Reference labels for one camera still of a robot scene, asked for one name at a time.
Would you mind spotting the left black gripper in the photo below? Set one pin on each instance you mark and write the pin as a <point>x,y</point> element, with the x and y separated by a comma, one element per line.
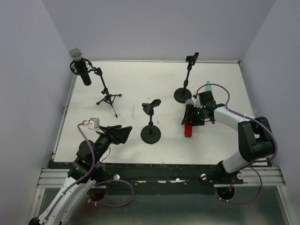
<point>110,135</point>

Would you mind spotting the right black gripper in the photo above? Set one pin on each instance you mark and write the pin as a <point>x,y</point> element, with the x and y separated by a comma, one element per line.
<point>191,115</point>

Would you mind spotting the red glitter microphone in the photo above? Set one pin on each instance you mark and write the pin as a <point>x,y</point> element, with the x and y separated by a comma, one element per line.
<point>188,128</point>

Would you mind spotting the round-base mic stand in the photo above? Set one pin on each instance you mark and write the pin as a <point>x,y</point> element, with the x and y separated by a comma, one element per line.
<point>182,94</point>
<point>150,134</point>

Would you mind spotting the black tripod mic stand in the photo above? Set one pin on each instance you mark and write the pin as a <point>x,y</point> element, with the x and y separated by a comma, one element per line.
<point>108,97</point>

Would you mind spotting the black glitter microphone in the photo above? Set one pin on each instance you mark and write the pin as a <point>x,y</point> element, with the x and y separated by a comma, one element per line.
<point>78,66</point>

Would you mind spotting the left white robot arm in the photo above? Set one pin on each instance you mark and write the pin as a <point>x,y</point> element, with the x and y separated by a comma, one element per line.
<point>83,174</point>

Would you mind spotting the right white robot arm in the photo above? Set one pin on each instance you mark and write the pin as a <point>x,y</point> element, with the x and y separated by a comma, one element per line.
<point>255,140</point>

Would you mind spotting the teal green microphone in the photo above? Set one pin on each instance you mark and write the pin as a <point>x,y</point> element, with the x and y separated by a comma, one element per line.
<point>208,87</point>

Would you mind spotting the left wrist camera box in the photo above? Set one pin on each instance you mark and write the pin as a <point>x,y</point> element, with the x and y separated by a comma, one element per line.
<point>92,123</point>

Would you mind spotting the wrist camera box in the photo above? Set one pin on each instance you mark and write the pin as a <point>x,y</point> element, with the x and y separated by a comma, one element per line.
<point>203,98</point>
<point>92,123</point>

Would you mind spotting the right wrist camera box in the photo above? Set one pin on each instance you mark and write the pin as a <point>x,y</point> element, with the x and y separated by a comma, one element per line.
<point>203,98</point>

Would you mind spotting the black front mounting rail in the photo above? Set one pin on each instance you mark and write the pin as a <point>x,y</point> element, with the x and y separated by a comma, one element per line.
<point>167,179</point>

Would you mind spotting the aluminium frame profile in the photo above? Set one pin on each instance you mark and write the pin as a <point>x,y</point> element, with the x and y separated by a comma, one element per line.
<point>142,82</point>

